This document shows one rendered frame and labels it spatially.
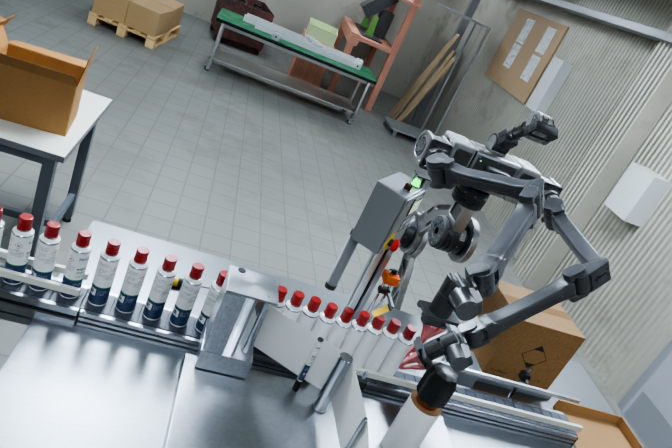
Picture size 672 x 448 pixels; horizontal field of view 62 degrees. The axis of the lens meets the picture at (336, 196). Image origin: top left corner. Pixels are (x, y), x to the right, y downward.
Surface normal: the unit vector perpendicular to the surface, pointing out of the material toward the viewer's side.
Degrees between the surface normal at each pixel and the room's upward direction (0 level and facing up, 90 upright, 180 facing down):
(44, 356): 0
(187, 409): 0
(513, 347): 90
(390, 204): 90
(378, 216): 90
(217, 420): 0
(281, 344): 90
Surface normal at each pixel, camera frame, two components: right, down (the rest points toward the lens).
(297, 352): -0.36, 0.24
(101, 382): 0.39, -0.84
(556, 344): 0.11, 0.45
